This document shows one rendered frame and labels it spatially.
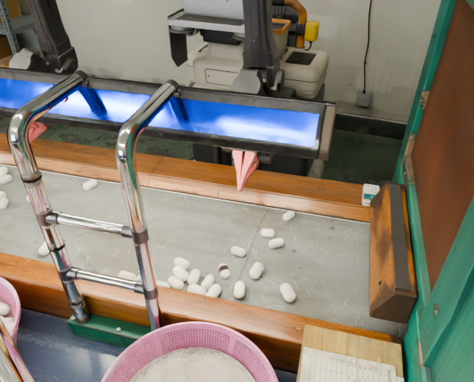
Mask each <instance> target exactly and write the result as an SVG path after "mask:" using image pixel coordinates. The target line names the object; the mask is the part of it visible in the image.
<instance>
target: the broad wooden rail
mask: <svg viewBox="0 0 474 382"><path fill-rule="evenodd" d="M30 146H31V149H32V150H33V154H34V157H35V159H36V163H37V166H38V168H39V170H40V171H48V172H53V173H58V174H66V175H72V176H77V177H85V178H91V179H96V180H104V181H109V182H115V183H121V182H120V177H119V173H118V166H117V162H116V157H115V149H106V148H100V147H95V146H85V145H79V144H73V143H68V142H58V141H52V140H47V139H34V140H33V141H32V142H31V144H30ZM135 159H136V163H137V171H138V176H139V181H140V186H142V187H147V188H152V189H161V190H166V191H171V192H176V193H185V194H190V195H195V196H204V197H209V198H213V199H223V200H228V201H232V202H242V203H246V204H251V205H261V206H265V207H270V208H279V209H284V210H289V211H298V212H303V213H308V214H317V215H322V216H327V217H332V218H340V219H346V220H351V221H359V222H365V223H370V210H369V206H366V205H363V185H360V184H355V183H345V182H340V181H334V180H324V179H319V178H313V177H303V176H297V175H292V174H282V173H276V172H271V171H261V170H254V172H253V173H252V175H251V176H250V178H249V179H248V181H247V182H246V185H245V187H244V188H243V191H242V192H239V191H238V190H237V171H236V168H235V167H234V166H228V165H223V164H212V163H206V162H201V161H191V160H185V159H179V158H169V157H164V156H158V155H148V154H143V153H137V152H135ZM0 164H6V165H10V166H15V167H17V165H16V163H15V160H14V157H13V155H12V153H11V149H10V147H9V145H8V140H7V134H4V133H0Z"/></svg>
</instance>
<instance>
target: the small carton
mask: <svg viewBox="0 0 474 382"><path fill-rule="evenodd" d="M378 192H379V186H376V185H371V184H365V183H364V185H363V205H366V206H369V204H370V202H371V200H372V198H373V197H374V196H375V195H376V194H377V193H378Z"/></svg>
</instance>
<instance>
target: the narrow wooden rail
mask: <svg viewBox="0 0 474 382"><path fill-rule="evenodd" d="M0 277H2V278H4V279H5V280H6V281H7V282H9V283H10V284H11V285H12V286H13V288H15V290H16V292H17V294H18V296H19V299H20V307H21V308H24V309H28V310H31V311H35V312H40V313H43V314H47V315H53V316H56V317H60V318H65V319H69V318H70V317H71V316H72V314H73V312H72V309H71V306H70V304H69V301H68V300H67V296H66V293H65V291H64V288H63V286H62V283H61V280H60V278H59V276H58V272H57V270H56V267H55V264H53V263H49V262H45V261H39V260H35V259H31V258H24V257H20V256H17V255H10V254H6V253H3V252H0ZM77 282H78V284H79V287H80V291H81V293H82V294H83V295H82V296H83V297H84V302H85V304H86V308H87V311H88V312H89V313H92V314H96V315H101V316H105V317H109V318H114V319H118V320H122V321H127V322H131V323H135V324H140V325H144V326H147V327H150V323H149V316H148V312H147V308H146V302H145V298H144V295H143V294H139V293H135V292H134V291H133V290H126V289H121V288H118V287H114V286H108V285H104V284H100V283H94V282H90V281H86V280H80V279H79V280H77ZM158 290H159V298H160V303H161V307H162V315H163V320H164V325H165V326H168V325H171V324H177V323H181V322H189V321H201V322H209V323H213V324H219V325H222V326H225V327H228V328H230V329H232V330H235V331H236V332H238V333H240V334H242V335H244V336H245V337H246V338H247V339H249V340H250V341H251V342H253V343H254V344H255V345H256V346H257V347H258V348H259V349H260V350H261V351H262V353H263V354H264V355H265V357H266V358H267V359H268V361H269V362H270V364H271V366H272V367H273V368H274V369H277V370H280V371H286V372H290V373H293V374H297V372H298V368H299V362H300V352H301V346H302V341H303V331H304V327H305V324H308V325H312V326H316V327H323V328H327V329H330V330H337V331H340V332H344V333H351V334H355V335H358V336H362V337H368V338H372V339H377V340H383V341H387V342H390V343H397V344H400V345H401V349H402V361H403V368H404V357H403V338H402V337H398V336H395V335H390V334H386V333H380V332H376V331H372V330H366V329H362V328H358V327H351V326H347V325H343V324H337V323H333V322H329V321H323V320H319V319H314V318H308V317H304V316H301V315H294V314H290V313H286V312H280V311H275V310H272V309H268V308H261V307H258V306H254V305H247V304H243V303H239V302H233V301H229V300H225V299H219V298H215V297H211V296H204V295H200V294H196V293H190V292H186V291H182V290H176V289H172V288H167V287H164V286H158Z"/></svg>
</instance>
